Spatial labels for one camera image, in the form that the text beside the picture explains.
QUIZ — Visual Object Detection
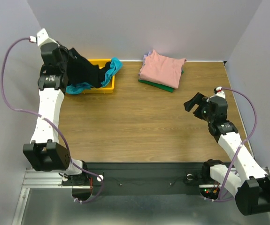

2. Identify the black t-shirt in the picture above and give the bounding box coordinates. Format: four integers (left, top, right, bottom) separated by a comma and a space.
67, 48, 111, 88

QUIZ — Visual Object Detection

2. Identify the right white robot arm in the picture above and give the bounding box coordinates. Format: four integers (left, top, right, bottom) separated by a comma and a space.
184, 90, 270, 216

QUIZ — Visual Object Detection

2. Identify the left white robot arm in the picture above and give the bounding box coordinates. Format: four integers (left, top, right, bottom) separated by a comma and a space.
23, 42, 89, 185

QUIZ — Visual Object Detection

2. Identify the green folded t-shirt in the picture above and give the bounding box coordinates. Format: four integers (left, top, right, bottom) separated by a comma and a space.
138, 68, 184, 93

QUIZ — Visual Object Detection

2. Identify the pink folded t-shirt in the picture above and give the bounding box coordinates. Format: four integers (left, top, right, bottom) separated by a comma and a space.
139, 49, 186, 89

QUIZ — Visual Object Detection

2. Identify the yellow plastic bin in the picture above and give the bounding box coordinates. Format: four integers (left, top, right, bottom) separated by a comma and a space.
82, 59, 115, 94

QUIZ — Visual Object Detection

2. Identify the teal t-shirt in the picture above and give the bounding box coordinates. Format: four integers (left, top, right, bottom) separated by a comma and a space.
66, 58, 123, 95

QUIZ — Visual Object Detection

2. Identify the lavender folded t-shirt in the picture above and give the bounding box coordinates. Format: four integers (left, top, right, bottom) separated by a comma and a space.
143, 51, 152, 65

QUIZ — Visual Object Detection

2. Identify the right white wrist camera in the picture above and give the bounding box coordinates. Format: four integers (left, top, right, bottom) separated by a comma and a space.
214, 86, 226, 99

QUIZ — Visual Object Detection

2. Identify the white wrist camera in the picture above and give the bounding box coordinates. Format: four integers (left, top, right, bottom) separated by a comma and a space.
214, 86, 226, 99
29, 28, 50, 46

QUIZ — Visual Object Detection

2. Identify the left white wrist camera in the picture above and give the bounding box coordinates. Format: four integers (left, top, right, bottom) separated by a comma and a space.
29, 28, 50, 46

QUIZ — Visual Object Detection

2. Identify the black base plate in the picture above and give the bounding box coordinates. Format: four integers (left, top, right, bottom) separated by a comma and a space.
62, 161, 229, 196

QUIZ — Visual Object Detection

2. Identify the aluminium frame rail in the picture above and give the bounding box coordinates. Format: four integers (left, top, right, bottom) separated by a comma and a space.
12, 169, 90, 225

